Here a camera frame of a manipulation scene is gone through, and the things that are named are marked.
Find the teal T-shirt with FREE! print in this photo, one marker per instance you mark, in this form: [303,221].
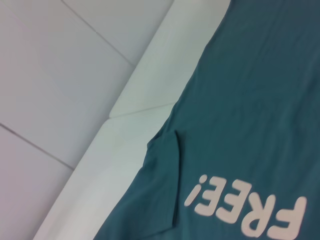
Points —
[250,100]

